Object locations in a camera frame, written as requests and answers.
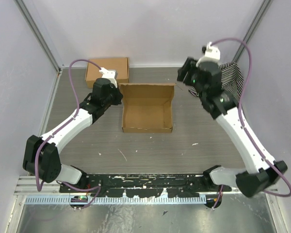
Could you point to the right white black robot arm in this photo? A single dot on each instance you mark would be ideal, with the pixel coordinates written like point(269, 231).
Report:
point(261, 168)

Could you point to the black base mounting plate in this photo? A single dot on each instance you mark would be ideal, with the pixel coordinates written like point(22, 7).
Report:
point(149, 185)

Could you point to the black white striped cloth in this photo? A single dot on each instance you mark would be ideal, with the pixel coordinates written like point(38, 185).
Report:
point(231, 77)

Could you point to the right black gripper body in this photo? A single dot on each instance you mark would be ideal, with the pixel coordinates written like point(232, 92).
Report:
point(191, 79)

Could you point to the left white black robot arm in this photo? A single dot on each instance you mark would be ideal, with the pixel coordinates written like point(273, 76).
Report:
point(42, 153)

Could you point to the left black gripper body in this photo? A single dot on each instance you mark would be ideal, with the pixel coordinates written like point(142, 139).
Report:
point(114, 97)

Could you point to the right aluminium corner post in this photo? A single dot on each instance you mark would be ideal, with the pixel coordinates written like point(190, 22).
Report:
point(262, 10)

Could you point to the left aluminium corner post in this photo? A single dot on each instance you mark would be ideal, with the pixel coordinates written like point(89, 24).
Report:
point(37, 33)

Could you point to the white slotted cable duct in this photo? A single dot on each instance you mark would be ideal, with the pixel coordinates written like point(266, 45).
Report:
point(82, 200)

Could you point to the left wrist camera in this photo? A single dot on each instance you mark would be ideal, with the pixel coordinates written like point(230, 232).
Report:
point(109, 74)

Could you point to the aluminium corner post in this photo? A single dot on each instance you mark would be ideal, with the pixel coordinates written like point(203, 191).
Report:
point(37, 33)
point(262, 10)

